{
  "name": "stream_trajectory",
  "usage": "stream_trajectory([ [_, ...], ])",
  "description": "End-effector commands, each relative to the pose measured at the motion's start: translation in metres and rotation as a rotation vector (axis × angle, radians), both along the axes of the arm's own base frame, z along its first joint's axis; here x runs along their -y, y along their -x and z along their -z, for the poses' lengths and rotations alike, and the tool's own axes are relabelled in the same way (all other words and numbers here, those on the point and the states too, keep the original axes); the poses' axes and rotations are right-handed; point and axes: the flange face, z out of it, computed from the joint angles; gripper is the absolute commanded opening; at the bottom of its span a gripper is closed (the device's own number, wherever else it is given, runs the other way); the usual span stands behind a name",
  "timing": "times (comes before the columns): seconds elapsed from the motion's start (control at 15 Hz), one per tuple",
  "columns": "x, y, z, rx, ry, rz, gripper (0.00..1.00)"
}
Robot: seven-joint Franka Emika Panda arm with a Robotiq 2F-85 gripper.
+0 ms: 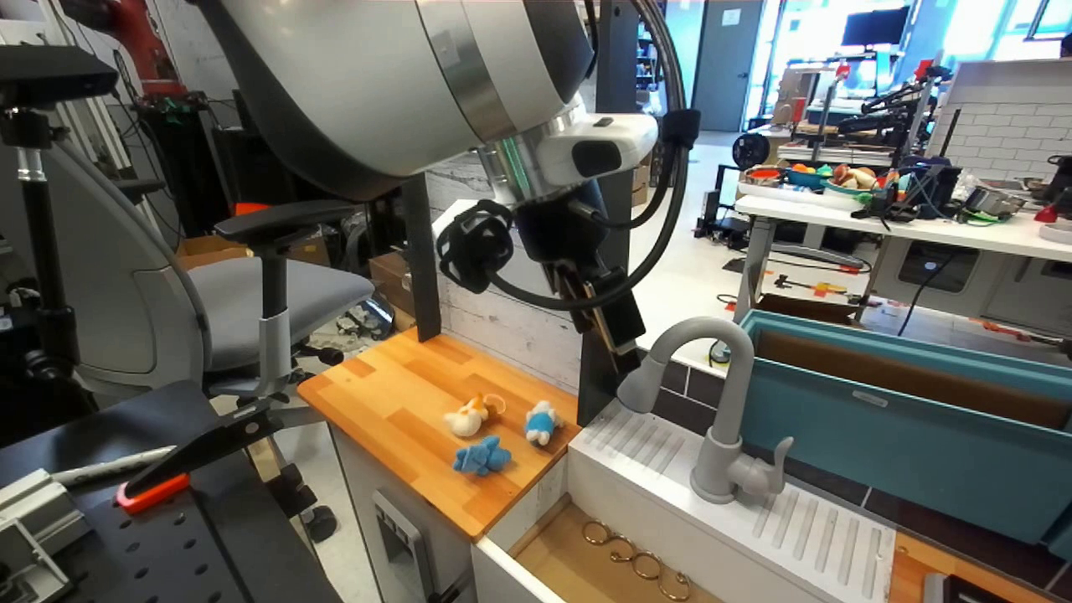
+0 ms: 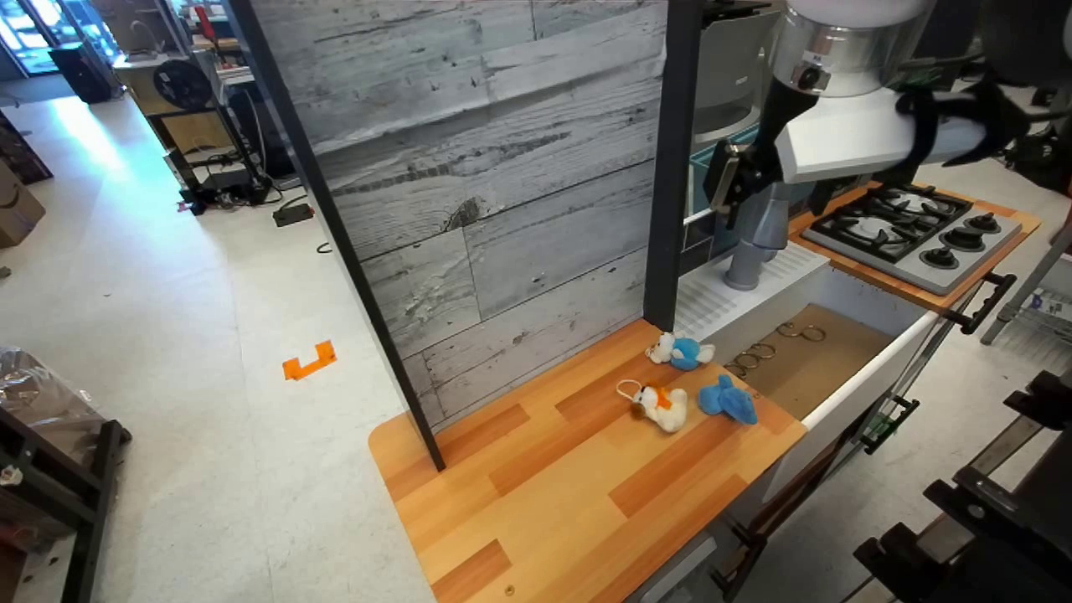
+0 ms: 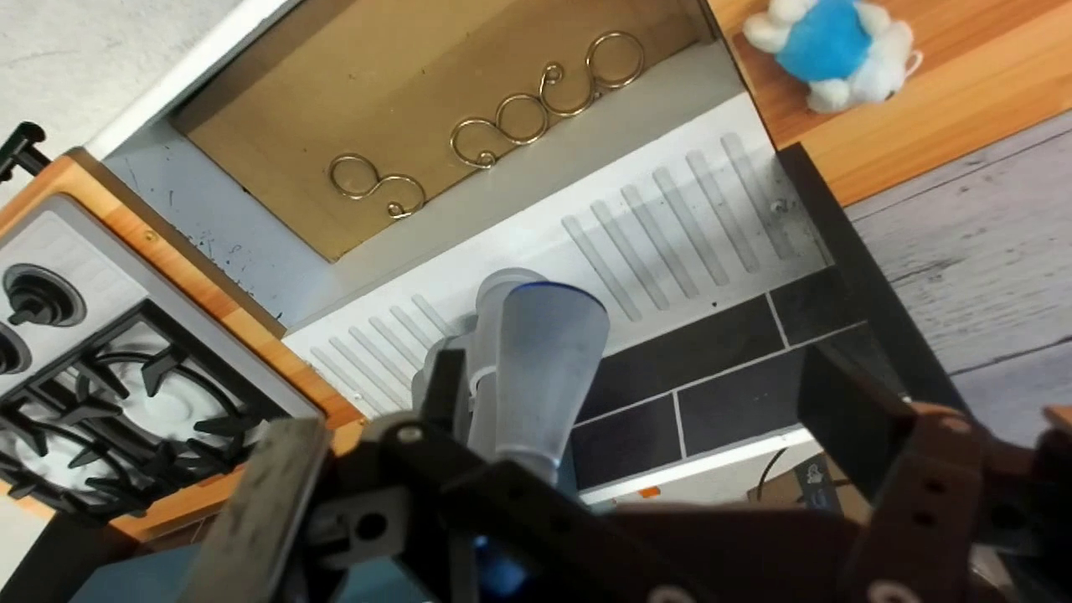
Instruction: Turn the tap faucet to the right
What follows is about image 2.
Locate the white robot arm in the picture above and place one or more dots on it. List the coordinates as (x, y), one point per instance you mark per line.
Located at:
(850, 128)

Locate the black metal frame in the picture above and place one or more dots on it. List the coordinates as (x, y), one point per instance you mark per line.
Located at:
(993, 523)

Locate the wooden stove board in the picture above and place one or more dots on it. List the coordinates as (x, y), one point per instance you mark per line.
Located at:
(832, 205)

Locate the black equipment cart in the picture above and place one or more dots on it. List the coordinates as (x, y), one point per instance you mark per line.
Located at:
(205, 139)

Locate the upright black frame post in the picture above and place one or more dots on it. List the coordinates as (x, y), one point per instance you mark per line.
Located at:
(676, 156)

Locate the black rack with plastic sheet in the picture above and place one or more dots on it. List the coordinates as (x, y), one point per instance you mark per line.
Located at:
(53, 445)

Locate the small black floor device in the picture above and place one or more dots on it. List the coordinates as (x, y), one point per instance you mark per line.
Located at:
(294, 212)

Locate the slanted black frame post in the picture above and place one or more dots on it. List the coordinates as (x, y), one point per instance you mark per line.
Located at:
(336, 227)

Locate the white sink basin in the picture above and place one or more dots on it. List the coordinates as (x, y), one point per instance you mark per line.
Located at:
(746, 293)

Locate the grey toy gas stove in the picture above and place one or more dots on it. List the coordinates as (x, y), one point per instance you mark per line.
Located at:
(913, 235)

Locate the white and blue plush toy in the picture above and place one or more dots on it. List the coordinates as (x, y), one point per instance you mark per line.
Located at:
(681, 354)

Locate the grey wood-look back panel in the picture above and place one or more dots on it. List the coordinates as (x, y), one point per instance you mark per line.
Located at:
(491, 177)

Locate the brown cardboard box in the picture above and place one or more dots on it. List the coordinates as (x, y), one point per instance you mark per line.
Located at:
(15, 205)

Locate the wooden kitchen counter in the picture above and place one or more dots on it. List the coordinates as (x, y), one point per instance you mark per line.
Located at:
(580, 480)

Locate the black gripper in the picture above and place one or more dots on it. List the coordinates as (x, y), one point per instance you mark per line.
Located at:
(781, 118)

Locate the white and orange plush toy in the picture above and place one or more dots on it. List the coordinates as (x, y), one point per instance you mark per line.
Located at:
(659, 405)

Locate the white chair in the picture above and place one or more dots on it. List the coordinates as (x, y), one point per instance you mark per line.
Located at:
(724, 61)

